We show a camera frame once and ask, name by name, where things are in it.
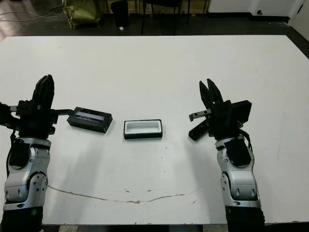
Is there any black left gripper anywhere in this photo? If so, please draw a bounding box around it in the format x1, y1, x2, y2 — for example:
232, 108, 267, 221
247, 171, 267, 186
9, 74, 73, 140

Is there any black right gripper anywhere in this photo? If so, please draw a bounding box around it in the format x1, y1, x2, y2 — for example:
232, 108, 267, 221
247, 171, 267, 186
188, 78, 242, 141

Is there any black camera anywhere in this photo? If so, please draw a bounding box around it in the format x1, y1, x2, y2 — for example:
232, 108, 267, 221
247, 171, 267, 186
188, 120, 210, 141

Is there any black box lid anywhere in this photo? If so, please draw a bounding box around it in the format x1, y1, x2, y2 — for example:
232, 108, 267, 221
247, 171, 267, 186
66, 106, 113, 134

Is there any black box with white insert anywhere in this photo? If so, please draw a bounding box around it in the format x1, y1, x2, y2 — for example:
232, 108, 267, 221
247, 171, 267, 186
123, 118, 163, 140

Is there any black baseboard ledge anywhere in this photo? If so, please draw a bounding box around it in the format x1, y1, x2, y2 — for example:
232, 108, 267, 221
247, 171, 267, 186
207, 11, 291, 25

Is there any olive green bag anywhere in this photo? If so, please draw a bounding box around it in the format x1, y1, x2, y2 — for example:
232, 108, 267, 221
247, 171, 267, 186
61, 0, 102, 30

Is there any black bin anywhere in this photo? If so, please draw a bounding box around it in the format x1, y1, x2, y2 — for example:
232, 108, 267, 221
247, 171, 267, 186
113, 0, 130, 28

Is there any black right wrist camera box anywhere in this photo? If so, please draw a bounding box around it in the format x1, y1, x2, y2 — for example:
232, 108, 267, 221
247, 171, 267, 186
231, 99, 253, 124

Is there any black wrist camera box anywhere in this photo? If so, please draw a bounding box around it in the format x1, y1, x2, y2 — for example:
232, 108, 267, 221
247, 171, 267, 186
0, 101, 12, 127
231, 99, 253, 124

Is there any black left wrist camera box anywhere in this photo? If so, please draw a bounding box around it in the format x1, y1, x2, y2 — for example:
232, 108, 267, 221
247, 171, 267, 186
0, 101, 12, 127

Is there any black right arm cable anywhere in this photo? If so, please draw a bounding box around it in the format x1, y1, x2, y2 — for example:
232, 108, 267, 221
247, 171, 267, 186
239, 128, 253, 155

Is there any white floor cable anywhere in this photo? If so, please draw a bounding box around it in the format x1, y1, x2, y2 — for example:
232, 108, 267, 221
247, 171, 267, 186
0, 6, 66, 19

